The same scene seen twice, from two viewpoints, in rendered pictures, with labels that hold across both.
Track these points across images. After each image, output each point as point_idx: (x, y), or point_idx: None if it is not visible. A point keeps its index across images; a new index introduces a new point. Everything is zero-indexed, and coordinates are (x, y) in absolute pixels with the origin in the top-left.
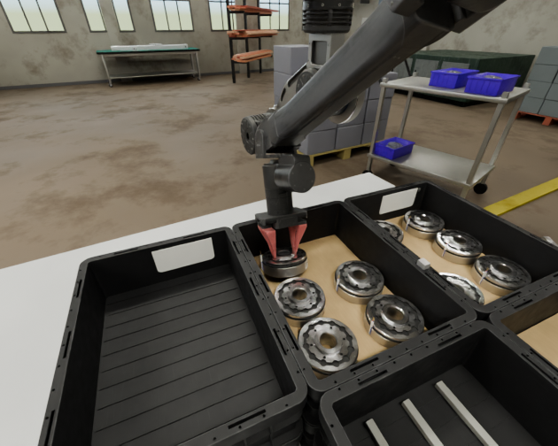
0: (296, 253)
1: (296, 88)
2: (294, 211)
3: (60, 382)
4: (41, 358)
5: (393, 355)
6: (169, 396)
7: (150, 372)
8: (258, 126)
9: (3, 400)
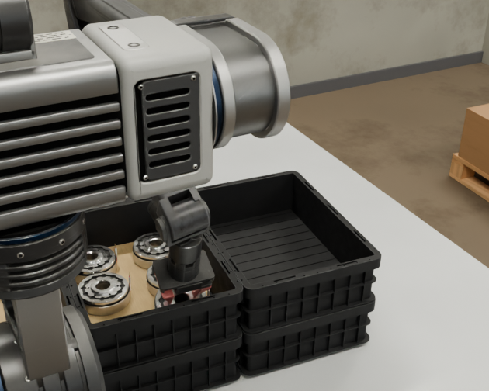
0: (167, 301)
1: (105, 386)
2: (166, 268)
3: (319, 197)
4: (430, 324)
5: (123, 202)
6: (270, 240)
7: (291, 250)
8: (205, 207)
9: (429, 300)
